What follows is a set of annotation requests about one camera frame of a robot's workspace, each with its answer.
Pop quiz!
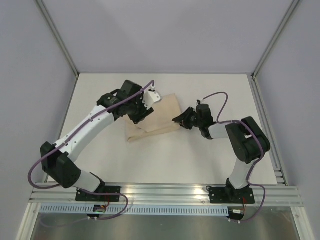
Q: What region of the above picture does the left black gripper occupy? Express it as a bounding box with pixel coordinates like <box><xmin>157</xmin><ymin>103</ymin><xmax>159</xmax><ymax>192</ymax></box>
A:
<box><xmin>128</xmin><ymin>93</ymin><xmax>155</xmax><ymax>125</ymax></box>

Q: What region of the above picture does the right aluminium frame post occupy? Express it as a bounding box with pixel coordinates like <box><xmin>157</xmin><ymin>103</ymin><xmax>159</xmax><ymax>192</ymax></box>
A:
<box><xmin>251</xmin><ymin>0</ymin><xmax>302</xmax><ymax>81</ymax></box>

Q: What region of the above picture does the aluminium frame post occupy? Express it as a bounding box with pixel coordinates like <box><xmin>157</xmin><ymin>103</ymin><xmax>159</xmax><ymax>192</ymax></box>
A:
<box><xmin>251</xmin><ymin>0</ymin><xmax>302</xmax><ymax>81</ymax></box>
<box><xmin>34</xmin><ymin>0</ymin><xmax>80</xmax><ymax>79</ymax></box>

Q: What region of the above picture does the left aluminium frame post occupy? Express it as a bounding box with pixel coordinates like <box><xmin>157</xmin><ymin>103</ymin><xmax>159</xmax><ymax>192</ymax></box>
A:
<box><xmin>34</xmin><ymin>0</ymin><xmax>80</xmax><ymax>79</ymax></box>

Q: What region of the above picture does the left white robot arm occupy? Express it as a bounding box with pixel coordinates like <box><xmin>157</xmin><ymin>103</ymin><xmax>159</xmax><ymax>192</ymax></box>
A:
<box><xmin>40</xmin><ymin>80</ymin><xmax>161</xmax><ymax>201</ymax></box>

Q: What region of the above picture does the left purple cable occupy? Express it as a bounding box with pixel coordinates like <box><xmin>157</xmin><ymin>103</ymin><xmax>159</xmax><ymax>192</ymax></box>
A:
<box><xmin>27</xmin><ymin>79</ymin><xmax>156</xmax><ymax>221</ymax></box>

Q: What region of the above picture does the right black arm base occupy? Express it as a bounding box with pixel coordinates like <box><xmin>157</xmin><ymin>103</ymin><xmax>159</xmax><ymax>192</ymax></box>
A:
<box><xmin>206</xmin><ymin>185</ymin><xmax>256</xmax><ymax>205</ymax></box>

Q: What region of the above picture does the beige cloth mat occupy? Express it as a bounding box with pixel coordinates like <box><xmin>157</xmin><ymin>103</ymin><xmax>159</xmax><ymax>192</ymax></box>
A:
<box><xmin>123</xmin><ymin>94</ymin><xmax>182</xmax><ymax>142</ymax></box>

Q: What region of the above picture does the aluminium front rail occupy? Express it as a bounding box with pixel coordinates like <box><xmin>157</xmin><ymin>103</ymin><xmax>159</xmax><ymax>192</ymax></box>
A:
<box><xmin>29</xmin><ymin>183</ymin><xmax>304</xmax><ymax>207</ymax></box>

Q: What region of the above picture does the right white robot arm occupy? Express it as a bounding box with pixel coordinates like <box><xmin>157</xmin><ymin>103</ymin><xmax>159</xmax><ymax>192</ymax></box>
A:
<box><xmin>172</xmin><ymin>103</ymin><xmax>271</xmax><ymax>204</ymax></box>

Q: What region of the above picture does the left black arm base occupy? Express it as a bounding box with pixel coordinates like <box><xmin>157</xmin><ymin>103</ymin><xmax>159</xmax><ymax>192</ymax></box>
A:
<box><xmin>75</xmin><ymin>185</ymin><xmax>122</xmax><ymax>203</ymax></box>

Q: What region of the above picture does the slotted grey cable duct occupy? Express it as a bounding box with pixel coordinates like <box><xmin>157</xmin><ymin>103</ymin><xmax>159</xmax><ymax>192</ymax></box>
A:
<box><xmin>39</xmin><ymin>203</ymin><xmax>229</xmax><ymax>217</ymax></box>

